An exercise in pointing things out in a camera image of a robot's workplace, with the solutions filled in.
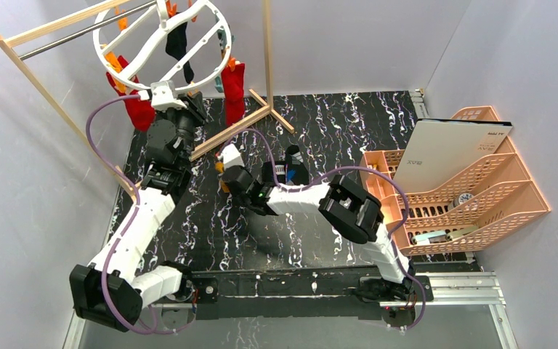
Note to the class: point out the white round clip hanger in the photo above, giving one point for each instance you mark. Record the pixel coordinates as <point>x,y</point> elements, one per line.
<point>166,25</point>

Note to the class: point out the metal rack rod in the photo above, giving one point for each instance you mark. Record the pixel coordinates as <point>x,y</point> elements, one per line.
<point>86,30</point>

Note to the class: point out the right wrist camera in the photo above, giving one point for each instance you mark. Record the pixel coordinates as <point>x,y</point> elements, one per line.
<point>230,156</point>

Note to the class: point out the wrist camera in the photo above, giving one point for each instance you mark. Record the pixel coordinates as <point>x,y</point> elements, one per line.
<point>230,156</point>
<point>164,97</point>

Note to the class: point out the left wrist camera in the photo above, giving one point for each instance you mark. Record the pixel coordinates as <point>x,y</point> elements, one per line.
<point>164,97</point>

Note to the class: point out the mustard yellow sock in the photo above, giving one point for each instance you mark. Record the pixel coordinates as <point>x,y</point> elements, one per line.
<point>219,166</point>

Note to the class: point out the wooden clothes rack frame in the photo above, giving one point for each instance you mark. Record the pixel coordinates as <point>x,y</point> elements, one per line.
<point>267,108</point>

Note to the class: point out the round metal can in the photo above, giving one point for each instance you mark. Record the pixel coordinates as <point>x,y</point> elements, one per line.
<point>462,199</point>

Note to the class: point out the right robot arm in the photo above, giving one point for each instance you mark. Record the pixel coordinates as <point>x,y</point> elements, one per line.
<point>351,210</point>

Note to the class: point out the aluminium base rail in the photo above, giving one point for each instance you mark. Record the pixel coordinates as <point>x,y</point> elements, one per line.
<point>461,306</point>

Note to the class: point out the white flat box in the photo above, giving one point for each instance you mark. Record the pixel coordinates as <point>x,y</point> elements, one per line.
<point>438,149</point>

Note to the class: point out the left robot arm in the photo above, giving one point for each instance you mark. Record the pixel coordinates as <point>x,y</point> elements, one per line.
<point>106,290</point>

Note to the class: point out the red sock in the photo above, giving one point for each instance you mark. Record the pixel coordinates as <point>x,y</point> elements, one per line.
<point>140,112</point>
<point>233,86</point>

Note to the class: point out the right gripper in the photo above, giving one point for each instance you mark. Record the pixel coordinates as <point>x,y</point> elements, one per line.
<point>282,170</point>

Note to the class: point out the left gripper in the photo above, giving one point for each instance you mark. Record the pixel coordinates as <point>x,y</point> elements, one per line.
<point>195,112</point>

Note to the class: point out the pink plastic file organizer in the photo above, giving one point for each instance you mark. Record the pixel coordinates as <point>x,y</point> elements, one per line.
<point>506,198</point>

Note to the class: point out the teal clothes clip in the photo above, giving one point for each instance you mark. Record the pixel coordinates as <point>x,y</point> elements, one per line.
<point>218,84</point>

